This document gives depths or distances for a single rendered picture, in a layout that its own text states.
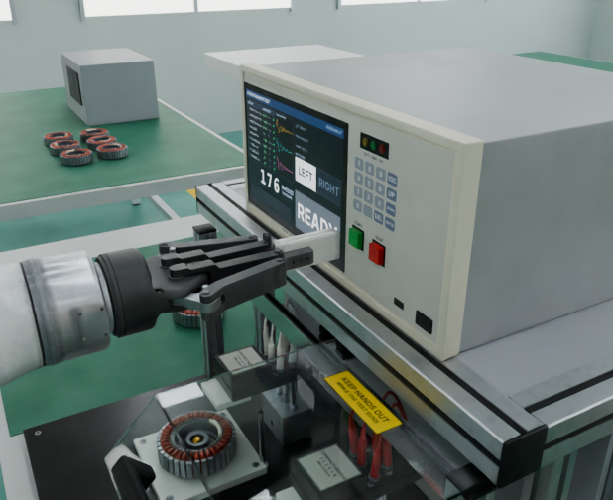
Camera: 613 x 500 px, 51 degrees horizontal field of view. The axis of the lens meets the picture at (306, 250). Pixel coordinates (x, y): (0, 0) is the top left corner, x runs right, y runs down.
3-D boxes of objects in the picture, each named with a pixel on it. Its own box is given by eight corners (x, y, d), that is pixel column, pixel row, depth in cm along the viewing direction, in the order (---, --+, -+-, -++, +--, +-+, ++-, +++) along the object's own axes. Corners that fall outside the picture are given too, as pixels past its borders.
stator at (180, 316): (216, 332, 132) (215, 316, 130) (164, 326, 134) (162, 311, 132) (232, 305, 142) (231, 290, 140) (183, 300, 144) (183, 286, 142)
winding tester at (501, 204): (441, 362, 59) (464, 143, 50) (245, 209, 94) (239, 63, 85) (700, 269, 76) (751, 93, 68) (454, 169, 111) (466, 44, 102)
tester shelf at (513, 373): (499, 490, 51) (506, 444, 49) (196, 211, 105) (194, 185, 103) (799, 341, 71) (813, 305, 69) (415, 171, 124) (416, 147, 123)
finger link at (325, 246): (275, 243, 63) (278, 246, 63) (336, 229, 66) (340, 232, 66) (275, 271, 64) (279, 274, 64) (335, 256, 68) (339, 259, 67)
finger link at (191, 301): (147, 279, 57) (164, 306, 53) (203, 267, 59) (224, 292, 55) (150, 303, 58) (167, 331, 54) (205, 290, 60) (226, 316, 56)
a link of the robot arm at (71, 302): (51, 388, 52) (125, 367, 55) (31, 288, 48) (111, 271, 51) (34, 334, 59) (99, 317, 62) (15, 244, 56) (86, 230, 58)
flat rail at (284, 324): (460, 519, 56) (463, 493, 55) (202, 251, 105) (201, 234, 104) (471, 514, 56) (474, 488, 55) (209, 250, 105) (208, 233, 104)
